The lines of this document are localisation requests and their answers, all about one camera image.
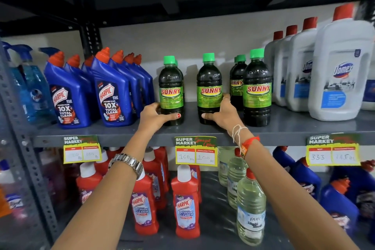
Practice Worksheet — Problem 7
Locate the row of blue toilet cleaners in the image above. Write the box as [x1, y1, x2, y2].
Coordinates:
[44, 47, 155, 129]

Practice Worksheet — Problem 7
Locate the yellow green price tag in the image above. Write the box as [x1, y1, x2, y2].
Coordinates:
[63, 135, 102, 165]
[305, 133, 361, 167]
[175, 136, 218, 167]

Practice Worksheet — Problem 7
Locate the white thread bracelet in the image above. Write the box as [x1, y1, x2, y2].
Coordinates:
[231, 124, 249, 148]

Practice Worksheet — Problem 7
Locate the dark liquid bottle green cap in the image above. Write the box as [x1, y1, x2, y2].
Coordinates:
[196, 53, 223, 125]
[230, 54, 247, 112]
[175, 59, 186, 104]
[243, 48, 272, 127]
[158, 55, 185, 127]

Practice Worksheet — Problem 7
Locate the person's right hand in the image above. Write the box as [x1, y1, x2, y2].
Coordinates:
[202, 94, 246, 138]

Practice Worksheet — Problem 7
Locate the red wristband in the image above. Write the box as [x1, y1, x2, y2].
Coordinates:
[240, 136, 261, 160]

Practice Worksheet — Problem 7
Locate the person's right forearm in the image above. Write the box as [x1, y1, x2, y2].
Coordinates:
[231, 127, 360, 250]

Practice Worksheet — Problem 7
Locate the clear liquid bottle red cap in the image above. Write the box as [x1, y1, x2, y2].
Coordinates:
[227, 147, 249, 210]
[236, 168, 267, 247]
[218, 146, 236, 187]

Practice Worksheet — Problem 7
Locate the person's left forearm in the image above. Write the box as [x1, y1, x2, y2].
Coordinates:
[51, 128, 160, 250]

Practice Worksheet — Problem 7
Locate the person's left hand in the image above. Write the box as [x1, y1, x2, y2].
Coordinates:
[138, 102, 181, 139]

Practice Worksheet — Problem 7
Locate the blue toilet cleaner bottle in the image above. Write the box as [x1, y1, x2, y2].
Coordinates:
[272, 146, 296, 172]
[329, 160, 375, 244]
[320, 177, 360, 237]
[289, 157, 322, 200]

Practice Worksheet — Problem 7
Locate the group of red cleaner bottles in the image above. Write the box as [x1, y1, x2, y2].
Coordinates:
[76, 146, 203, 240]

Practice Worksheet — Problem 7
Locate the silver metal wristwatch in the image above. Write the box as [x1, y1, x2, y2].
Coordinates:
[108, 153, 144, 180]

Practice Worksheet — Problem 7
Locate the light blue spray bottle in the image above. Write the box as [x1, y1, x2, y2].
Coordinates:
[1, 41, 35, 123]
[12, 44, 57, 126]

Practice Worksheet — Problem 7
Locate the grey metal shelving rack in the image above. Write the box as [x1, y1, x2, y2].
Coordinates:
[0, 0, 375, 250]

